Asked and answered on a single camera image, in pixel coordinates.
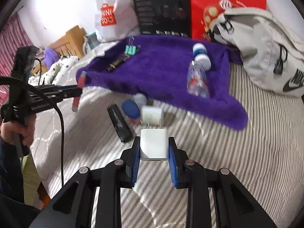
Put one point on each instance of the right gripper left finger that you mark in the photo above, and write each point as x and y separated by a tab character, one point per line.
132	162

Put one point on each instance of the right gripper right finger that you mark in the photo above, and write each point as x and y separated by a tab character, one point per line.
177	159

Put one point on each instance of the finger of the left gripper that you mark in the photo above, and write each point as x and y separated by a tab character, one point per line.
65	95
71	88

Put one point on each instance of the black Horizon case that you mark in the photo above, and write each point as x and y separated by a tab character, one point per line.
122	129

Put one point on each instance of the white usb charger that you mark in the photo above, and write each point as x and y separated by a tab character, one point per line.
154	144

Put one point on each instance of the black gold tube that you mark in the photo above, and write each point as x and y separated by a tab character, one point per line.
116	63

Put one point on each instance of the green binder clip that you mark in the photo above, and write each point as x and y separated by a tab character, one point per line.
132	49

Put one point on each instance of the clear sanitizer bottle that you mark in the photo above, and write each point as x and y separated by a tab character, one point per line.
197	84

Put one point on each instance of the white blue labelled bottle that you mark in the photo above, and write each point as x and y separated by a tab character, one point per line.
201	55

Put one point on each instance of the person's left hand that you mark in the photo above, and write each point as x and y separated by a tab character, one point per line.
9	129

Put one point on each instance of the purple plush toy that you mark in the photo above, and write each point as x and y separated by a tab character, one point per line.
50	57

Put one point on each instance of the blue lid vaseline jar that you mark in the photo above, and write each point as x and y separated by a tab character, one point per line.
132	111

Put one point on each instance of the wooden bed headboard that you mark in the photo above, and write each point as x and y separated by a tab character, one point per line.
71	43

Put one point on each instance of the small white cream jar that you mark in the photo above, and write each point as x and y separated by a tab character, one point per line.
151	115

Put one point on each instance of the small white bottle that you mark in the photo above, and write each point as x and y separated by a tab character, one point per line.
140	100

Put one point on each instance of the purple towel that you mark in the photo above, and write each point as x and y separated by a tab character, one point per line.
159	70

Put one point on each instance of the white Miniso shopping bag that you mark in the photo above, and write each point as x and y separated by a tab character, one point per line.
115	20

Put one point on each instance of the black product box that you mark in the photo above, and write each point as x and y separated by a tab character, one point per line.
164	17

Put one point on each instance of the grey Nike waist bag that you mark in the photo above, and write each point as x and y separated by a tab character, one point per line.
272	54

